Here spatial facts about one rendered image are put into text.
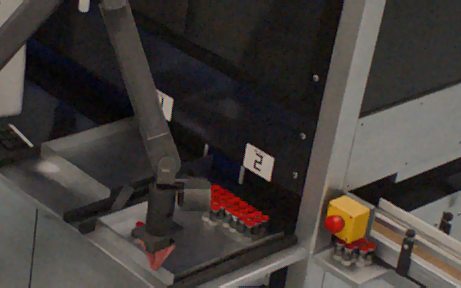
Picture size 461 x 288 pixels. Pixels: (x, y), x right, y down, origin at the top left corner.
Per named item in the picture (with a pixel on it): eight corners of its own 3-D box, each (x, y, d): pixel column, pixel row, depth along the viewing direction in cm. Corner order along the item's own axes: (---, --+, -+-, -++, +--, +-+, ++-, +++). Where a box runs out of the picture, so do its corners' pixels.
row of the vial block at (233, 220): (200, 204, 301) (202, 187, 298) (254, 240, 289) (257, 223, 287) (193, 207, 299) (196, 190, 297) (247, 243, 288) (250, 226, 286)
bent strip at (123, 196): (123, 204, 296) (126, 183, 294) (131, 210, 295) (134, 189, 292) (76, 221, 288) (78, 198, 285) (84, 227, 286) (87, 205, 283)
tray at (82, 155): (142, 124, 334) (144, 112, 332) (211, 166, 318) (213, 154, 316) (40, 155, 312) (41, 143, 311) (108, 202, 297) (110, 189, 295)
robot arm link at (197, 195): (154, 148, 265) (159, 156, 257) (208, 151, 267) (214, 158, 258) (150, 204, 267) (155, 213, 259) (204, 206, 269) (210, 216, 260)
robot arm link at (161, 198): (149, 174, 263) (151, 188, 258) (181, 176, 264) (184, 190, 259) (145, 203, 266) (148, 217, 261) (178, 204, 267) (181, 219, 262)
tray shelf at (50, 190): (129, 123, 338) (130, 116, 337) (328, 247, 295) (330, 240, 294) (-20, 167, 308) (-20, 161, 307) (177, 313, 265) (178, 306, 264)
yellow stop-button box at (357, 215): (344, 219, 287) (350, 192, 284) (369, 235, 283) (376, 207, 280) (321, 229, 283) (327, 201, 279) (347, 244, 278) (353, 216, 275)
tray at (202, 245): (203, 192, 306) (205, 180, 305) (281, 244, 290) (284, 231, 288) (94, 231, 285) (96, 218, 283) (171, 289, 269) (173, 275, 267)
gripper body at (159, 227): (185, 236, 268) (189, 206, 265) (150, 251, 262) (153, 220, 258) (164, 223, 272) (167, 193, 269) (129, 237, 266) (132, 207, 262)
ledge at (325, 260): (352, 244, 298) (354, 237, 297) (398, 272, 290) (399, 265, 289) (312, 261, 289) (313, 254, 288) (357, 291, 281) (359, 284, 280)
